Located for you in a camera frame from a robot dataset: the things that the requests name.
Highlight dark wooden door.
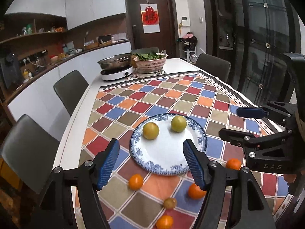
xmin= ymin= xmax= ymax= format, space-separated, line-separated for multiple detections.
xmin=125 ymin=0 xmax=179 ymax=58

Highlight far left grey chair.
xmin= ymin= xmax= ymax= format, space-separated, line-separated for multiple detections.
xmin=53 ymin=70 xmax=89 ymax=116

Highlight near left grey chair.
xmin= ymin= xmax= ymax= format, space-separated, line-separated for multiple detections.
xmin=1 ymin=114 xmax=59 ymax=194

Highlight steel pan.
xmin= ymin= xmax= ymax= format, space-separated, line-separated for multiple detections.
xmin=98 ymin=53 xmax=131 ymax=70

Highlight blue white porcelain plate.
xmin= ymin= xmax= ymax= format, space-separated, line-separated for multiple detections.
xmin=129 ymin=113 xmax=207 ymax=176

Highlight black glass sliding door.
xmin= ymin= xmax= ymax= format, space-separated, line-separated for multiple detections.
xmin=204 ymin=0 xmax=300 ymax=105

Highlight brown kiwi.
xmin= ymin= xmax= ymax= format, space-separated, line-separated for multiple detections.
xmin=163 ymin=198 xmax=177 ymax=209

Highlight white upper cabinets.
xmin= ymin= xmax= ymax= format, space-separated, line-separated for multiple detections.
xmin=5 ymin=0 xmax=126 ymax=30

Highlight colourful checkered tablecloth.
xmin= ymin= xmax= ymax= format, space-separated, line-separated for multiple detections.
xmin=71 ymin=71 xmax=295 ymax=229

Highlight white stroller with clothes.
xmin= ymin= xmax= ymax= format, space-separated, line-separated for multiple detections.
xmin=177 ymin=31 xmax=198 ymax=63

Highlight white intercom panel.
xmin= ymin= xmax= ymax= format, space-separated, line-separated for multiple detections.
xmin=181 ymin=16 xmax=190 ymax=26

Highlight pink basket of greens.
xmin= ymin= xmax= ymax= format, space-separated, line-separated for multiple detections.
xmin=133 ymin=52 xmax=168 ymax=73

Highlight white induction cooker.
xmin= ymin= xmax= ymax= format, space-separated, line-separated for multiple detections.
xmin=100 ymin=65 xmax=133 ymax=81

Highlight right grey chair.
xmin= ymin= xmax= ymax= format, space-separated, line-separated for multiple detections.
xmin=194 ymin=53 xmax=231 ymax=82

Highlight small orange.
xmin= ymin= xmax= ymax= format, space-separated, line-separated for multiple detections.
xmin=128 ymin=174 xmax=144 ymax=190

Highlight green apple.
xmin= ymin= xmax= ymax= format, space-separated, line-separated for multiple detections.
xmin=143 ymin=122 xmax=159 ymax=140
xmin=171 ymin=115 xmax=187 ymax=132

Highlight right hand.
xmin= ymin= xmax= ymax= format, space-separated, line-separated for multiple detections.
xmin=283 ymin=174 xmax=297 ymax=195

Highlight red fu wall calendar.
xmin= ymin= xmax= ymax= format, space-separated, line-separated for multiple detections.
xmin=140 ymin=3 xmax=160 ymax=34

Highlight black water dispenser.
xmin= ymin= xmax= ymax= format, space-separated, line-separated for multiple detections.
xmin=1 ymin=53 xmax=23 ymax=89

